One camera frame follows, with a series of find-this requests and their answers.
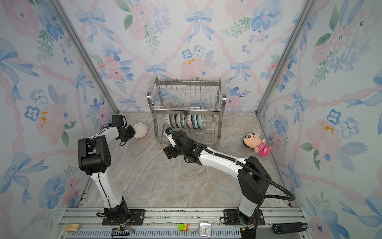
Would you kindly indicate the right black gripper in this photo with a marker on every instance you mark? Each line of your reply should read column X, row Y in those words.
column 169, row 150

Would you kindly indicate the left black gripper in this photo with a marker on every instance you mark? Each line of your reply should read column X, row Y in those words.
column 132, row 133

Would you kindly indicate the white orange bowl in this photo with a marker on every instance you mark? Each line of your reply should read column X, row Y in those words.
column 140, row 130

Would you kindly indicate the blue mesh pattern bowl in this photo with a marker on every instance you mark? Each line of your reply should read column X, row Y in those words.
column 189, row 121

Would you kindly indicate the pink purple glass bowl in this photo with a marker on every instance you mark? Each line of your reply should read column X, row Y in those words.
column 178, row 121

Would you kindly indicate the dark blue flower bowl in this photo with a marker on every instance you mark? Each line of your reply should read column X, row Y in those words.
column 172, row 121

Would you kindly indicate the green white patterned bowl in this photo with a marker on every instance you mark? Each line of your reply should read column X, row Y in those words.
column 167, row 121

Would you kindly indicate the blue white patterned bowl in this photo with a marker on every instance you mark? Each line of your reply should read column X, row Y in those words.
column 194, row 122

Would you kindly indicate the pale green bowl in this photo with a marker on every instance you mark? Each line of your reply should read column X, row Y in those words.
column 201, row 121

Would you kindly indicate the stainless steel dish rack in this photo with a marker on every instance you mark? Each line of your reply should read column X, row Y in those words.
column 188, row 97

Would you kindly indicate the green leaf pattern bowl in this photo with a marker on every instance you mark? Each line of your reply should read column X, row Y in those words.
column 183, row 120

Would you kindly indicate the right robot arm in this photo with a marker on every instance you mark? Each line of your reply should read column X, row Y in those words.
column 249, row 172

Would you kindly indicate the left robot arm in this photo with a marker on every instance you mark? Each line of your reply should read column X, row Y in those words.
column 95, row 158

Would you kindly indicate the plush doll pink shirt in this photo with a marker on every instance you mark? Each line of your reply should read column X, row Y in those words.
column 254, row 141

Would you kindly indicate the green orange small block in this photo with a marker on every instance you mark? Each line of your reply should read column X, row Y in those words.
column 183, row 227

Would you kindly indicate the small silver alarm clock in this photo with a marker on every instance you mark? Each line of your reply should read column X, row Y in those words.
column 205, row 229

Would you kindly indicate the wooden block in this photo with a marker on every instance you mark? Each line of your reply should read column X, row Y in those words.
column 72, row 227

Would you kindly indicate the black stapler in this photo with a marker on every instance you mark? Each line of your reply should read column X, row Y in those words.
column 287, row 228

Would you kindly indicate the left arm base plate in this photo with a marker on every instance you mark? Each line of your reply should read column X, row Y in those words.
column 137, row 218

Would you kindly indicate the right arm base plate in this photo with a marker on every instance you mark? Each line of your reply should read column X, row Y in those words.
column 233, row 217

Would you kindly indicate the black connector with wires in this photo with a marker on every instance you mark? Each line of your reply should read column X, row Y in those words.
column 117, row 233

